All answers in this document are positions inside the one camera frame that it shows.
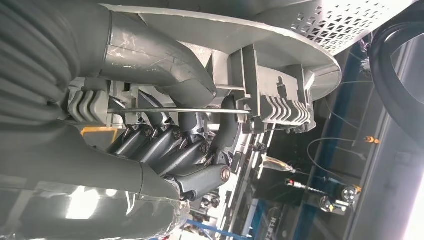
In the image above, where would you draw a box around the thick black hose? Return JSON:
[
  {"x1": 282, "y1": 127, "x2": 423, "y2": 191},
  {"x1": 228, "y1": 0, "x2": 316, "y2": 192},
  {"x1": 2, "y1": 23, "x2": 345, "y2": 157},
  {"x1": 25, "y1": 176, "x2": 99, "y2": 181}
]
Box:
[{"x1": 368, "y1": 21, "x2": 424, "y2": 140}]

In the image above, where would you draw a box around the black motor assembly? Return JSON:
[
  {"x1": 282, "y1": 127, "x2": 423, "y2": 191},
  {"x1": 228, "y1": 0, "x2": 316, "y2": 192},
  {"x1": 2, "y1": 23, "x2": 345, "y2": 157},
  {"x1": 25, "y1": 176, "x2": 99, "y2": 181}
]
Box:
[{"x1": 284, "y1": 178, "x2": 363, "y2": 214}]

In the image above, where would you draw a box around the perforated grey panel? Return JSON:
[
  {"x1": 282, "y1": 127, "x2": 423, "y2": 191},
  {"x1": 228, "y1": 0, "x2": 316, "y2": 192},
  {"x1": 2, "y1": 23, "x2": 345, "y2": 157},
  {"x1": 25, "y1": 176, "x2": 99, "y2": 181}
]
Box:
[{"x1": 251, "y1": 0, "x2": 418, "y2": 56}]

